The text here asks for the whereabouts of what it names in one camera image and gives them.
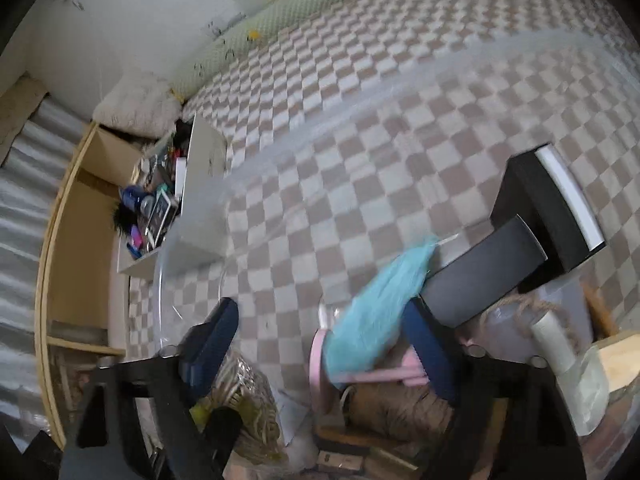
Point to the grey curtain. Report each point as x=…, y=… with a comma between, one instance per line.
x=25, y=210

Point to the green bolster pillow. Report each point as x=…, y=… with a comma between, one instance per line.
x=240, y=40

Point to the white tube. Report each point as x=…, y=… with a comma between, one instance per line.
x=550, y=340

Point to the blue jar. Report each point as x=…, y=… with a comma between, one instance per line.
x=132, y=195

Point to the slim black box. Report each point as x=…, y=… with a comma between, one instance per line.
x=480, y=275

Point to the brown twine spool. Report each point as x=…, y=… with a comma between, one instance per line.
x=395, y=410

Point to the clear plastic container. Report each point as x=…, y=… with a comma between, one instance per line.
x=350, y=110

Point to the dark box with white label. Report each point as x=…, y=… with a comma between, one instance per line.
x=162, y=215

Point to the beige storage box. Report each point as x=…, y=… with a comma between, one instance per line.
x=202, y=195

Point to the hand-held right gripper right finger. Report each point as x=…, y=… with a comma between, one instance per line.
x=432, y=360

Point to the light wooden board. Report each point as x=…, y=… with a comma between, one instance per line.
x=620, y=360

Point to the checkered blanket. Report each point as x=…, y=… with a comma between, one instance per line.
x=400, y=170

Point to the black feather puff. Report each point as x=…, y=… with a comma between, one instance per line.
x=120, y=220

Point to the wooden bedside shelf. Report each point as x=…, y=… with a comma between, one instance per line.
x=85, y=240

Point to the black box with white side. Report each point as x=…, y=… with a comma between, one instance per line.
x=545, y=210

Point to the fluffy white pillow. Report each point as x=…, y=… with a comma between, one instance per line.
x=135, y=105

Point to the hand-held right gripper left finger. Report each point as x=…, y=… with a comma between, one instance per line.
x=212, y=335

